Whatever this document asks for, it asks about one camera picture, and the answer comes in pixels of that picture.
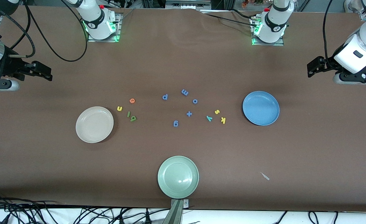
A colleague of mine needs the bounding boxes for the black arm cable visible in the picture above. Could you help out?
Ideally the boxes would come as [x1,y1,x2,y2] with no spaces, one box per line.
[322,0,337,67]
[9,0,88,62]

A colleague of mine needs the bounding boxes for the grey metal mounting post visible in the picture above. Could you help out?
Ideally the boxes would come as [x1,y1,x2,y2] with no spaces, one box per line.
[161,198,190,224]

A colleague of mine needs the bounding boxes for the pale green round plate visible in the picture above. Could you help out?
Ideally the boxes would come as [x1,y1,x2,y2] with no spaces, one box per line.
[157,156,199,199]

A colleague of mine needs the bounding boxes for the black base cable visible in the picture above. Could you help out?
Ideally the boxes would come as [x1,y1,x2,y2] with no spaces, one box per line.
[202,12,259,28]
[228,9,256,19]

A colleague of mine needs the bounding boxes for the beige round plate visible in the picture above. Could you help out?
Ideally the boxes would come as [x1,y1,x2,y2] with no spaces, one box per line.
[75,106,114,143]

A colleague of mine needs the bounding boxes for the blue round plate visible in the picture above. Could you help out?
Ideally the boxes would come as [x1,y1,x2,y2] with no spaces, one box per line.
[242,91,280,126]

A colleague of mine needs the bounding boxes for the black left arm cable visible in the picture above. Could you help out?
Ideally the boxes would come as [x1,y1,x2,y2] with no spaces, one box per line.
[322,0,337,67]

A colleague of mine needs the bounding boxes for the grey metal plate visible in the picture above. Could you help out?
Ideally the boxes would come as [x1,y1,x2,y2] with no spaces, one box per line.
[165,0,212,9]

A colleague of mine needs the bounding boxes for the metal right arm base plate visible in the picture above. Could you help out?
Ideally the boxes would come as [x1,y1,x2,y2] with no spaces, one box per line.
[87,12,122,43]

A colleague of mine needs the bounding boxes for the brown table cover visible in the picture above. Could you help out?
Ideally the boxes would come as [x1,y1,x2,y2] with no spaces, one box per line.
[0,6,366,212]

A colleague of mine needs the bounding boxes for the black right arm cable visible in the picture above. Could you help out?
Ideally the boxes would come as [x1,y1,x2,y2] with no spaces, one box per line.
[9,0,88,62]

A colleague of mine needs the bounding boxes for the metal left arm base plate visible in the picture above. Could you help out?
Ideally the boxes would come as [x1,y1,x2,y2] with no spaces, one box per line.
[251,37,285,46]

